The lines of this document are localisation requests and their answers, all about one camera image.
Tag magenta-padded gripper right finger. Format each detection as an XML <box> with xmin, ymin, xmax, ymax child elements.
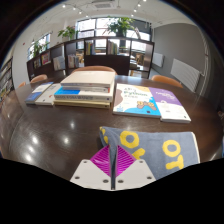
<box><xmin>114</xmin><ymin>144</ymin><xmax>157</xmax><ymax>191</ymax></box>

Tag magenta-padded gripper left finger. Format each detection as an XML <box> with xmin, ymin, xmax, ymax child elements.
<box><xmin>69</xmin><ymin>144</ymin><xmax>114</xmax><ymax>191</ymax></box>

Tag grey towel with yellow letters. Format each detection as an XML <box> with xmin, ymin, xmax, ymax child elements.
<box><xmin>98</xmin><ymin>125</ymin><xmax>201</xmax><ymax>190</ymax></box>

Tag yellowish flat book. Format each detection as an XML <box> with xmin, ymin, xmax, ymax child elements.
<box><xmin>53</xmin><ymin>99</ymin><xmax>112</xmax><ymax>110</ymax></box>

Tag colourful illustrated book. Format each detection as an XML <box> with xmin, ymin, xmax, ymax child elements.
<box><xmin>112</xmin><ymin>83</ymin><xmax>162</xmax><ymax>119</ymax></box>

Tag white-cover thin book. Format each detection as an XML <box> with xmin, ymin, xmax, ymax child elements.
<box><xmin>34</xmin><ymin>82</ymin><xmax>63</xmax><ymax>107</ymax></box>

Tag large cream-cover book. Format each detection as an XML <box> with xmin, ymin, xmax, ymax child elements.
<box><xmin>59</xmin><ymin>70</ymin><xmax>117</xmax><ymax>94</ymax></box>

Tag dark open shelf unit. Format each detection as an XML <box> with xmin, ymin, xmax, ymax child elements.
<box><xmin>26</xmin><ymin>35</ymin><xmax>156</xmax><ymax>82</ymax></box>

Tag large white radiator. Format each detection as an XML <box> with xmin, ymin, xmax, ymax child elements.
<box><xmin>170</xmin><ymin>58</ymin><xmax>202</xmax><ymax>93</ymax></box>

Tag small white radiator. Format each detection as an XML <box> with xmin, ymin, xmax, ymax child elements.
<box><xmin>152</xmin><ymin>52</ymin><xmax>165</xmax><ymax>68</ymax></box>

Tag small potted plant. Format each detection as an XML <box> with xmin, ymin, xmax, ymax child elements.
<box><xmin>31</xmin><ymin>39</ymin><xmax>46</xmax><ymax>58</ymax></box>

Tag medium potted plant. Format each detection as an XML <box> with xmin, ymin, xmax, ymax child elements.
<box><xmin>57</xmin><ymin>25</ymin><xmax>77</xmax><ymax>42</ymax></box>

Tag large potted plant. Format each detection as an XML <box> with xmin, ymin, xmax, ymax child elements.
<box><xmin>105</xmin><ymin>16</ymin><xmax>136</xmax><ymax>38</ymax></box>

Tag ceiling spot lights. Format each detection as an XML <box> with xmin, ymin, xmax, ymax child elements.
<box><xmin>61</xmin><ymin>0</ymin><xmax>148</xmax><ymax>16</ymax></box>

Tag ceiling air conditioner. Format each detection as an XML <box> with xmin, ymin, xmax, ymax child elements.
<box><xmin>91</xmin><ymin>0</ymin><xmax>114</xmax><ymax>10</ymax></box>

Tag tall wall bookshelf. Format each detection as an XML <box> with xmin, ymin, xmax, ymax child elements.
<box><xmin>0</xmin><ymin>56</ymin><xmax>15</xmax><ymax>101</ymax></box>

